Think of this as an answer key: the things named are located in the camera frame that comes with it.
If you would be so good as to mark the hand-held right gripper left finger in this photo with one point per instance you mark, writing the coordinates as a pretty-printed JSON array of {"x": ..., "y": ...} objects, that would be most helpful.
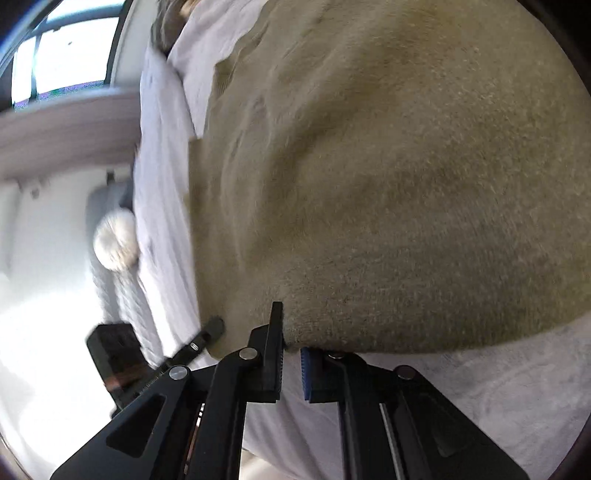
[{"x": 272, "y": 364}]

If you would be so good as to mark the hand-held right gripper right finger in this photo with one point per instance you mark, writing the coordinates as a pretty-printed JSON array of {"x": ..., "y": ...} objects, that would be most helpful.
[{"x": 307, "y": 374}]

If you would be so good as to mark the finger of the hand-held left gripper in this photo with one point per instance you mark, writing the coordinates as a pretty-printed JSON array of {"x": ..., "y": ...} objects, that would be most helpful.
[{"x": 196, "y": 345}]

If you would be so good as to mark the olive brown knit sweater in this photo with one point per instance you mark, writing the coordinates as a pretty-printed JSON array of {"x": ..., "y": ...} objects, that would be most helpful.
[{"x": 392, "y": 184}]

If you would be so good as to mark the round white pillow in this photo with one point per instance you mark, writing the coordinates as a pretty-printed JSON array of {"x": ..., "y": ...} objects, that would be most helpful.
[{"x": 115, "y": 240}]

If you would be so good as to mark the grey sofa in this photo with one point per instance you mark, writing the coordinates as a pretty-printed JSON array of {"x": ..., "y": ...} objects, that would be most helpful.
[{"x": 108, "y": 198}]

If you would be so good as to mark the white embossed bed quilt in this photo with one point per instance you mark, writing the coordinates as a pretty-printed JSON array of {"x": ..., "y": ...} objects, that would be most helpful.
[{"x": 461, "y": 397}]

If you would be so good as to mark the window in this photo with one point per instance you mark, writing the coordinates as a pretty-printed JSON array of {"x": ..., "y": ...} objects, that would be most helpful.
[{"x": 69, "y": 60}]

